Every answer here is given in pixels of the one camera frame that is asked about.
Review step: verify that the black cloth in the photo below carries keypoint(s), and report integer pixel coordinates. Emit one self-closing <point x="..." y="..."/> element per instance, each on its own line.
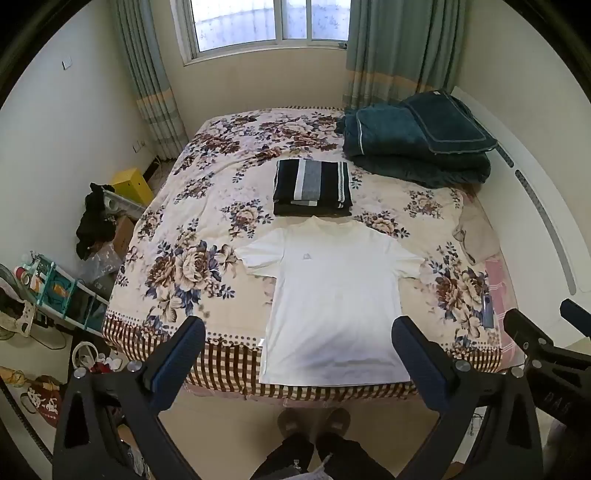
<point x="94" y="221"/>

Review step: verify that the pink towel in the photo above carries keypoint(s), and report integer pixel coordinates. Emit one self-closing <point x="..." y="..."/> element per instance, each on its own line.
<point x="501" y="286"/>

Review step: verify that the cardboard box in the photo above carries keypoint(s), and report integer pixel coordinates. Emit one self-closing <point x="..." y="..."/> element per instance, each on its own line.
<point x="123" y="237"/>

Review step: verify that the folded striped dark garment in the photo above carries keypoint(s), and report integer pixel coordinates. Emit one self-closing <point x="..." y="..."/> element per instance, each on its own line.
<point x="309" y="182"/>

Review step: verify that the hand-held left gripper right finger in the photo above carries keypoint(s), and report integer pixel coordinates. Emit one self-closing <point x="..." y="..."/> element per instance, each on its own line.
<point x="415" y="357"/>

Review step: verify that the teal storage cart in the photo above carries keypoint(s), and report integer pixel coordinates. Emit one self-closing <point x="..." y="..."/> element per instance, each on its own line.
<point x="64" y="295"/>

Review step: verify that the clear plastic bag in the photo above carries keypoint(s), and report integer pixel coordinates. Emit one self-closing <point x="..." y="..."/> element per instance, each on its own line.
<point x="104" y="265"/>

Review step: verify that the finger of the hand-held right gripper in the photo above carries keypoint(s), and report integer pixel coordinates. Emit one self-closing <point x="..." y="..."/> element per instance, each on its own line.
<point x="577" y="316"/>
<point x="524" y="330"/>

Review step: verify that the green curtain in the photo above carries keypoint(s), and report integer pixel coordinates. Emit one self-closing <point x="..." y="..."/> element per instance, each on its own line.
<point x="401" y="50"/>
<point x="147" y="74"/>

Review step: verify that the white headboard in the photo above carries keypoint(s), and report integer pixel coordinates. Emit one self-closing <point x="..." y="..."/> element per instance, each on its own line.
<point x="545" y="194"/>

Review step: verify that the floral bed sheet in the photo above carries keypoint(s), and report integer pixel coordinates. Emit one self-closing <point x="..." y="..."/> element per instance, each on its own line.
<point x="194" y="221"/>

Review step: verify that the window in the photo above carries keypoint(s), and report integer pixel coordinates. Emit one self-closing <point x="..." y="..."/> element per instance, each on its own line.
<point x="263" y="23"/>

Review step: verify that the teal folded blanket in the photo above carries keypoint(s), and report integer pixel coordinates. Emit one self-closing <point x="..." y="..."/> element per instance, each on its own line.
<point x="392" y="147"/>

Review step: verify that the wall switch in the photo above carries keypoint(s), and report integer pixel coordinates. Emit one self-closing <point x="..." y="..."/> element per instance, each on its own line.
<point x="67" y="63"/>

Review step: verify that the teal pillow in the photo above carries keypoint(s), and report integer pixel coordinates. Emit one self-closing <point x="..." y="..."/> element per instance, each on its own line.
<point x="450" y="122"/>

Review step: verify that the blue phone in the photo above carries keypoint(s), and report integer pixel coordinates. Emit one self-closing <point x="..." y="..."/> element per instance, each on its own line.
<point x="487" y="311"/>

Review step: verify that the red printed bag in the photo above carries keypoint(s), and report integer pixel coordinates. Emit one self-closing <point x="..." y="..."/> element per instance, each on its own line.
<point x="41" y="397"/>

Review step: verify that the grey slipper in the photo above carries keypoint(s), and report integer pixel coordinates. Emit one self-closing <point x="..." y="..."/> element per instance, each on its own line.
<point x="293" y="424"/>
<point x="334" y="422"/>

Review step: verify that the yellow box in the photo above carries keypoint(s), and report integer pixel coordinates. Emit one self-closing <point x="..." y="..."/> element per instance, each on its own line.
<point x="131" y="184"/>

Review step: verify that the beige cloth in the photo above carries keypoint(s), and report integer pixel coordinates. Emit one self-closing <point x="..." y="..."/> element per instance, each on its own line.
<point x="478" y="233"/>

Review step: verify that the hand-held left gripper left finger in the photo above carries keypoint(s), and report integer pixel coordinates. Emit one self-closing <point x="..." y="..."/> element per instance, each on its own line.
<point x="178" y="355"/>

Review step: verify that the white t-shirt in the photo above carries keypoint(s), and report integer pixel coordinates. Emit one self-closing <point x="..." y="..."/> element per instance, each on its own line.
<point x="332" y="300"/>

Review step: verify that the wall outlet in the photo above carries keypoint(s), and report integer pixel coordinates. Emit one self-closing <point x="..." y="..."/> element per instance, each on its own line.
<point x="139" y="146"/>

